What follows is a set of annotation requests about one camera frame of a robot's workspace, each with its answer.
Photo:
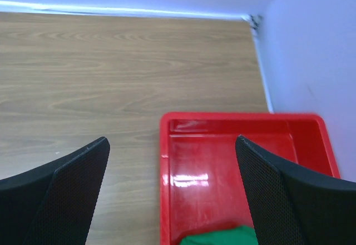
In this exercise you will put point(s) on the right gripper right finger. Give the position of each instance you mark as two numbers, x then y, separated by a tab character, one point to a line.
291	204

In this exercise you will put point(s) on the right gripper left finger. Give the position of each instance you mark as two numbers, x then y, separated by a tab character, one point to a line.
55	202

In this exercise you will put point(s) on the green t shirt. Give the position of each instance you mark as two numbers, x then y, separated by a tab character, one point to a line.
241	235

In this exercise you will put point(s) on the red plastic bin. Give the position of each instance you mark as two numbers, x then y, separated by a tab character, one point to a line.
200	184

